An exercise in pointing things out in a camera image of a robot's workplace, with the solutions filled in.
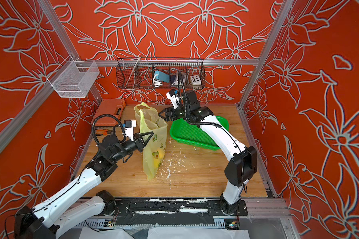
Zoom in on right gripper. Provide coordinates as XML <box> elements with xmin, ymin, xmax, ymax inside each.
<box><xmin>157</xmin><ymin>107</ymin><xmax>192</xmax><ymax>122</ymax></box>

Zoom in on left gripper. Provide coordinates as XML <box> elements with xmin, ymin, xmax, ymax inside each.
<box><xmin>111</xmin><ymin>131</ymin><xmax>154</xmax><ymax>164</ymax></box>

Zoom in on yellow plastic bag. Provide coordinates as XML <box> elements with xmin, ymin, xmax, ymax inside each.
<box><xmin>134</xmin><ymin>103</ymin><xmax>168</xmax><ymax>180</ymax></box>

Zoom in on yellow pear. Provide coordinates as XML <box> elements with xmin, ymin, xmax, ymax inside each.
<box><xmin>152</xmin><ymin>150</ymin><xmax>165</xmax><ymax>163</ymax></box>

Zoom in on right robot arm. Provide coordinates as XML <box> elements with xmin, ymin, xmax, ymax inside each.
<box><xmin>158</xmin><ymin>106</ymin><xmax>258</xmax><ymax>216</ymax></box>

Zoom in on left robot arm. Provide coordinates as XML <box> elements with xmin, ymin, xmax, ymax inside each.
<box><xmin>14</xmin><ymin>132</ymin><xmax>154</xmax><ymax>239</ymax></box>

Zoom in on green plastic basket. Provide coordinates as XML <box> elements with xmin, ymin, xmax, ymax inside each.
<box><xmin>170</xmin><ymin>116</ymin><xmax>234</xmax><ymax>150</ymax></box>

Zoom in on blue white device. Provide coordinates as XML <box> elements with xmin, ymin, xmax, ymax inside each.
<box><xmin>153</xmin><ymin>70</ymin><xmax>170</xmax><ymax>87</ymax></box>

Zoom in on white round socket box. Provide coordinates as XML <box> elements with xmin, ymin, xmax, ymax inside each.
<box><xmin>170</xmin><ymin>71</ymin><xmax>186</xmax><ymax>87</ymax></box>

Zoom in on orange tool case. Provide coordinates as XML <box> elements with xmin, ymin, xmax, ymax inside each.
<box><xmin>91</xmin><ymin>99</ymin><xmax>126</xmax><ymax>127</ymax></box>

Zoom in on white button box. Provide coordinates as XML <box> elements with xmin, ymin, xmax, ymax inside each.
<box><xmin>189</xmin><ymin>75</ymin><xmax>202</xmax><ymax>89</ymax></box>

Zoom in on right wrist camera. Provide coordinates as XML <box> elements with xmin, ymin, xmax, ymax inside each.
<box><xmin>166</xmin><ymin>89</ymin><xmax>182</xmax><ymax>109</ymax></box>

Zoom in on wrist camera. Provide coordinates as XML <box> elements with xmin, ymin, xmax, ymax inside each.
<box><xmin>166</xmin><ymin>89</ymin><xmax>182</xmax><ymax>109</ymax></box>
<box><xmin>123</xmin><ymin>119</ymin><xmax>137</xmax><ymax>141</ymax></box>

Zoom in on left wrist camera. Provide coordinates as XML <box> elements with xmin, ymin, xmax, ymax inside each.
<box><xmin>123</xmin><ymin>119</ymin><xmax>137</xmax><ymax>141</ymax></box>

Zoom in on orange handled pliers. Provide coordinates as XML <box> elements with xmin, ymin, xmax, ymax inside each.
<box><xmin>95</xmin><ymin>128</ymin><xmax>114</xmax><ymax>136</ymax></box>

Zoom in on black wire wall basket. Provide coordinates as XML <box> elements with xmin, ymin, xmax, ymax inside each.
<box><xmin>116</xmin><ymin>57</ymin><xmax>206</xmax><ymax>90</ymax></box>

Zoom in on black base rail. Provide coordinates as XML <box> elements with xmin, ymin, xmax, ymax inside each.
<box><xmin>105</xmin><ymin>198</ymin><xmax>248</xmax><ymax>228</ymax></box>

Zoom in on clear wire basket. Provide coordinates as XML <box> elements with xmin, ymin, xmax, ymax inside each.
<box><xmin>48</xmin><ymin>61</ymin><xmax>99</xmax><ymax>98</ymax></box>

